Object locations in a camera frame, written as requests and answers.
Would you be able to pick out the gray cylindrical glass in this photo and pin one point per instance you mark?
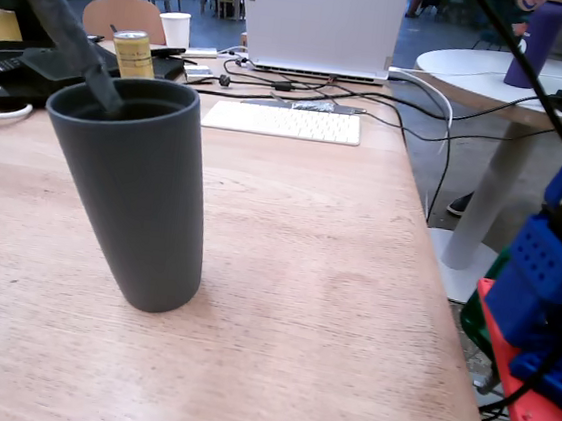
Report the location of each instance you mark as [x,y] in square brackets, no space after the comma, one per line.
[137,195]

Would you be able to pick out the white flat keyboard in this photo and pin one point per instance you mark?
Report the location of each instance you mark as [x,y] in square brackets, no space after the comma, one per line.
[280,121]

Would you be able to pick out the gray strip with screws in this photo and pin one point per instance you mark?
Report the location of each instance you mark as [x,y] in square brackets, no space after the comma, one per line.
[312,105]

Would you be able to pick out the white adapter dongle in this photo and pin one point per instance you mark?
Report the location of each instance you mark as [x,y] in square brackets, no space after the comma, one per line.
[199,52]

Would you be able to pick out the black shoe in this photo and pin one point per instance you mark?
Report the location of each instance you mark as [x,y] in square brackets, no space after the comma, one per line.
[461,204]

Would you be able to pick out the black wallet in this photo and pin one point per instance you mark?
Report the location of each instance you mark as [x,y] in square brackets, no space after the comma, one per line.
[168,67]

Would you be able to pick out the white Legion laptop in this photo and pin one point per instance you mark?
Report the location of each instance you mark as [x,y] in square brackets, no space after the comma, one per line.
[321,18]

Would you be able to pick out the white paper cup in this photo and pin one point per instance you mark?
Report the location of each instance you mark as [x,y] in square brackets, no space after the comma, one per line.
[175,28]

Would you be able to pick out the yellow drink can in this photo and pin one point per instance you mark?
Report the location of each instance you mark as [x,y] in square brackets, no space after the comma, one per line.
[133,56]

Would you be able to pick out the brown wooden chair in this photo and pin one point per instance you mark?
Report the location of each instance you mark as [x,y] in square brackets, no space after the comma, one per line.
[125,15]

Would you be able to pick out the purple water bottle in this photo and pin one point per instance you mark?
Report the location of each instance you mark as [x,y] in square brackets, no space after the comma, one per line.
[534,51]

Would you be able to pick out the round white pedestal table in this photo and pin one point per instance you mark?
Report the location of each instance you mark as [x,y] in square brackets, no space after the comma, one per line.
[482,211]

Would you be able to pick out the red robot base plate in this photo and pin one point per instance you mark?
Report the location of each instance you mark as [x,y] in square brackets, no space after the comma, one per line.
[536,413]

